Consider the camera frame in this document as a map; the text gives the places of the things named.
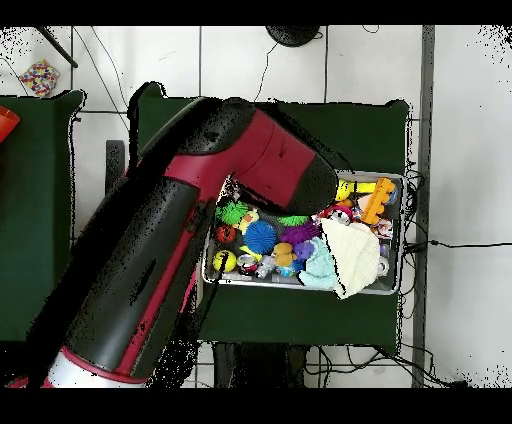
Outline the cream knitted cloth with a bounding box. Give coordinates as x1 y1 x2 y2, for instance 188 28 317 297
319 218 382 300

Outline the clear mesh bin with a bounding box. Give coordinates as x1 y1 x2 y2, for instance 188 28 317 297
201 169 405 297

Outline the green spiky ball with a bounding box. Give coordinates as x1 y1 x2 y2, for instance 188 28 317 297
215 199 252 228

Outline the large blue spiky ball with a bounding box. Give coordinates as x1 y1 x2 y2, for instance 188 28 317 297
243 219 280 256

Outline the small red ball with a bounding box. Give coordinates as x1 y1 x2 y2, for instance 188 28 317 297
215 223 239 246

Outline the green furry googly-eyed toy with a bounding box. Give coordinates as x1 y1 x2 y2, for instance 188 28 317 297
278 214 312 229

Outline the yellow smiley ball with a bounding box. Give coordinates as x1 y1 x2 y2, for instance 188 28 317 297
213 250 238 274

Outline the mint green cloth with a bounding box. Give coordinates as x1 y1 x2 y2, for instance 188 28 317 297
297 237 337 291

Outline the yellow tennis ball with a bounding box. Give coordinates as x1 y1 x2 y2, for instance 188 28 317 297
335 179 354 203

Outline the orange toy brick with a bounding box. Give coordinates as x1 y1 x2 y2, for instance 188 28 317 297
357 177 399 225

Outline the black round base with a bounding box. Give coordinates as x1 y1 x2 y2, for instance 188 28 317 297
265 25 321 48

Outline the grey metal strip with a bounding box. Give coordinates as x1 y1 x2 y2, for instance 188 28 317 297
411 25 437 389

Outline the dark green side table cloth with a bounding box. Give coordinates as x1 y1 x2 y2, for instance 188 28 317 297
0 90 88 347

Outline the colourful patterned packet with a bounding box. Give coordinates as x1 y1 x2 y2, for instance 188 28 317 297
17 59 61 99

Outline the black rod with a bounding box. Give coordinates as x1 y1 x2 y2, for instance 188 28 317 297
35 26 79 69

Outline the small red object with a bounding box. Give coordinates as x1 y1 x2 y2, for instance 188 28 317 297
0 106 21 145

